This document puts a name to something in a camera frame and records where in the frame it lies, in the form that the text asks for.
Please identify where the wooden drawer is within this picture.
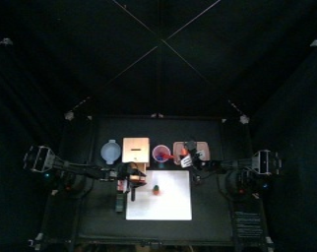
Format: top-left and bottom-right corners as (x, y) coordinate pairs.
(127, 161), (148, 185)

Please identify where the pink plastic tray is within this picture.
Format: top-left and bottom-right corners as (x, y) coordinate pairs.
(172, 141), (211, 166)

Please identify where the red and green toy knife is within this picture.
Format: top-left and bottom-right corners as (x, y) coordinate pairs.
(115, 182), (130, 213)

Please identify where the pink plastic cup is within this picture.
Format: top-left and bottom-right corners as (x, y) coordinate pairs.
(151, 144), (172, 163)

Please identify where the light blue plastic bowl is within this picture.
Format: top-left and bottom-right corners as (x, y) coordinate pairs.
(100, 139), (122, 165)

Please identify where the white cutting board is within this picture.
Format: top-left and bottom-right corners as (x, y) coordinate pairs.
(124, 169), (194, 221)

